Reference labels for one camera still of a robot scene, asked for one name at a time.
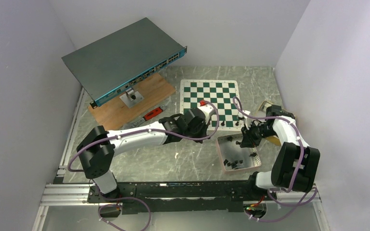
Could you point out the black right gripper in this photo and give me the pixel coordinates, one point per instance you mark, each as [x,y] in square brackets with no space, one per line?
[248,140]

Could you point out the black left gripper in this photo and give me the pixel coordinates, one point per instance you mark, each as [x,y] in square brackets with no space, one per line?
[204,127]

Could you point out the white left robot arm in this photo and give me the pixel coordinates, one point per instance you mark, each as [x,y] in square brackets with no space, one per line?
[97,150]

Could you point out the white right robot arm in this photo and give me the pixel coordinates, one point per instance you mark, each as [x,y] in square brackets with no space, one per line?
[296,163]

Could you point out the black chess pieces pile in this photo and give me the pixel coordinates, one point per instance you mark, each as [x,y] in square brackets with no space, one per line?
[233,165]

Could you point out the green white chess board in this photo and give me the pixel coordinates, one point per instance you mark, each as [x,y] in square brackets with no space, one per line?
[218,92]

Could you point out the wooden board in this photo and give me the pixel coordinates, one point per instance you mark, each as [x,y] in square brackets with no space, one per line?
[114,114]

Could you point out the pink metal tray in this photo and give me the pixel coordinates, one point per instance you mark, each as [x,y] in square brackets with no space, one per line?
[231,150]

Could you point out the red grey tool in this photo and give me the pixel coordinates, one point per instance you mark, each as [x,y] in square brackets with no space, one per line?
[153,113]

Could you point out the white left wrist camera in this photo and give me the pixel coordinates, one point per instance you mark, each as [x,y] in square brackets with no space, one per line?
[207,109]

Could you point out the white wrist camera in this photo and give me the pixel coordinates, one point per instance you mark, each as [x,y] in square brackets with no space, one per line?
[207,109]
[246,117]

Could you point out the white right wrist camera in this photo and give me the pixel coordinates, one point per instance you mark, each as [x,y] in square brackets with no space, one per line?
[246,117]

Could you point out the metal switch stand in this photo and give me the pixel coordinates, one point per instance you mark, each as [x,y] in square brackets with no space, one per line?
[131,97]

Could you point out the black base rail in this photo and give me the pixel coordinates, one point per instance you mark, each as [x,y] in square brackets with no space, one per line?
[178,196]

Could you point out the grey network switch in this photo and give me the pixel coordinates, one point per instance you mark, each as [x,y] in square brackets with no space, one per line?
[117,62]

